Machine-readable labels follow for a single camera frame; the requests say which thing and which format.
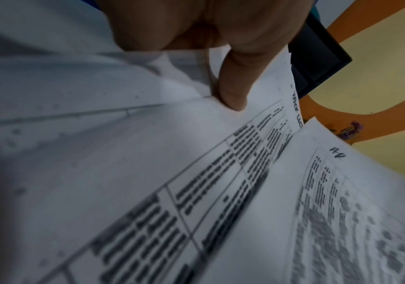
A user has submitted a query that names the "person's left hand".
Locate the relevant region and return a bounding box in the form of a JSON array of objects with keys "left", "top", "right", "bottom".
[{"left": 98, "top": 0, "right": 317, "bottom": 112}]

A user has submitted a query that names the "printed table paper sheet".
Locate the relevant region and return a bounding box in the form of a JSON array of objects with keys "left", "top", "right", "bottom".
[{"left": 0, "top": 45, "right": 305, "bottom": 284}]

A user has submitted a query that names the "curled white paper sheet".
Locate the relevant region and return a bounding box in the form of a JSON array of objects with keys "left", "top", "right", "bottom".
[{"left": 0, "top": 0, "right": 224, "bottom": 126}]

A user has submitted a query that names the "black tray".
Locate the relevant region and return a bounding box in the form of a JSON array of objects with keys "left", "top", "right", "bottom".
[{"left": 288, "top": 13, "right": 353, "bottom": 98}]

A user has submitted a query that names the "paper sheet with handwritten mark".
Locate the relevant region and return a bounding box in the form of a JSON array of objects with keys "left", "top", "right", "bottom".
[{"left": 220, "top": 116, "right": 405, "bottom": 284}]

